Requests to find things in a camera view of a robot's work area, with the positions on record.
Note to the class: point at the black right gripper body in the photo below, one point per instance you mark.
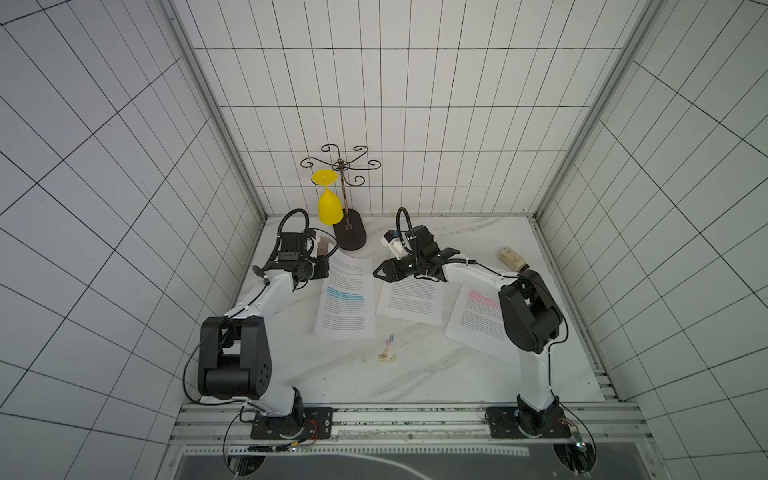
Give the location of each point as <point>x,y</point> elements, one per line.
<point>398,265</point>

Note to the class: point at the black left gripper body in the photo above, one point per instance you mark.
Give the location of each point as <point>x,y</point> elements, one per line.
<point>315,269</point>

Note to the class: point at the purple highlighted paper document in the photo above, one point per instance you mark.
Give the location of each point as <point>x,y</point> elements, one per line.
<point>413,300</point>

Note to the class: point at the blue highlighted paper document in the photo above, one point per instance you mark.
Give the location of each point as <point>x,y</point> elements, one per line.
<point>347,302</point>

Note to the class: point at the pink highlighted paper document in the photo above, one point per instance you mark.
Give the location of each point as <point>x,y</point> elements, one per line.
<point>476,322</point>

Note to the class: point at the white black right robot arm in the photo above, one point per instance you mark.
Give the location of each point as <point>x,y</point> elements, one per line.
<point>530,317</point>

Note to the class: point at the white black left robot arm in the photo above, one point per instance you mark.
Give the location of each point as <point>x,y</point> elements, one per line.
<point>234,358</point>

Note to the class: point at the small pink glass bowl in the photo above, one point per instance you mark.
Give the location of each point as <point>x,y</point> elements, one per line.
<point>325,246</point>

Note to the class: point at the dark metal glass rack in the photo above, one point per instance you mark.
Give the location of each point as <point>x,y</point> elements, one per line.
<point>350,233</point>

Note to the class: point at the yellow plastic wine glass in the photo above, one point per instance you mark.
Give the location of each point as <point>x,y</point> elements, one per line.
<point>330,210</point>

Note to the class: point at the small beige spice jar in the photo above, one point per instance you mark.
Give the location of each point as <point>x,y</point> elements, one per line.
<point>514,261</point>

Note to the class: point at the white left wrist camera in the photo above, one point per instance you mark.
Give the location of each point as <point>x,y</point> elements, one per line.
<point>293,247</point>

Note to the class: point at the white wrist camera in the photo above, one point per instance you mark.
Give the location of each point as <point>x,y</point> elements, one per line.
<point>392,239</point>
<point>293,247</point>

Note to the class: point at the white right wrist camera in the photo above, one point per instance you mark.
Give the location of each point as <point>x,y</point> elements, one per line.
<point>392,239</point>

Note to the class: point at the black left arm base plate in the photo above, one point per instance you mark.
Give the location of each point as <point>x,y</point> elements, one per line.
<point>308,423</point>

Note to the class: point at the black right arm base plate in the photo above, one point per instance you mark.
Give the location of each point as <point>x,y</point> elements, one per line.
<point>511,422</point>

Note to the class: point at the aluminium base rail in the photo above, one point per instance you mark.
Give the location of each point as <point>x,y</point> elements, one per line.
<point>369,424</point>

